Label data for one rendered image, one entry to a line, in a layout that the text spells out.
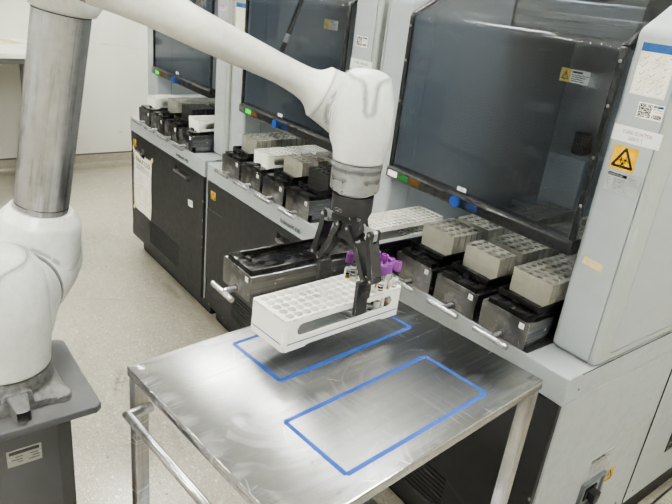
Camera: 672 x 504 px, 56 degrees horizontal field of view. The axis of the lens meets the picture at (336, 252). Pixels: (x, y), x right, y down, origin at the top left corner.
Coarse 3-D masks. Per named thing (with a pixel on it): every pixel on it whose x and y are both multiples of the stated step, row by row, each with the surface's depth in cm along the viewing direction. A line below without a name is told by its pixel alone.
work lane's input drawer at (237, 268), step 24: (312, 240) 169; (408, 240) 176; (240, 264) 150; (264, 264) 154; (288, 264) 152; (312, 264) 156; (336, 264) 161; (216, 288) 151; (240, 288) 151; (264, 288) 149
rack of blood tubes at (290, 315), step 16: (288, 288) 118; (304, 288) 120; (320, 288) 120; (336, 288) 121; (352, 288) 121; (400, 288) 125; (256, 304) 112; (272, 304) 112; (288, 304) 112; (304, 304) 113; (320, 304) 113; (336, 304) 114; (352, 304) 116; (368, 304) 124; (256, 320) 112; (272, 320) 109; (288, 320) 106; (304, 320) 109; (320, 320) 120; (336, 320) 121; (352, 320) 118; (368, 320) 122; (272, 336) 110; (288, 336) 108; (304, 336) 110; (320, 336) 114
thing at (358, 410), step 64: (384, 320) 131; (192, 384) 104; (256, 384) 105; (320, 384) 107; (384, 384) 110; (448, 384) 112; (512, 384) 114; (256, 448) 91; (320, 448) 93; (384, 448) 94; (512, 448) 121
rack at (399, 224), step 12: (372, 216) 176; (384, 216) 178; (396, 216) 178; (408, 216) 179; (420, 216) 181; (432, 216) 182; (372, 228) 167; (384, 228) 169; (396, 228) 172; (408, 228) 181; (420, 228) 182; (384, 240) 171; (396, 240) 174
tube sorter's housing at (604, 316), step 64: (384, 64) 176; (640, 128) 122; (384, 192) 184; (640, 192) 124; (640, 256) 131; (448, 320) 159; (576, 320) 140; (640, 320) 144; (576, 384) 136; (640, 384) 161; (448, 448) 166; (576, 448) 151; (640, 448) 181
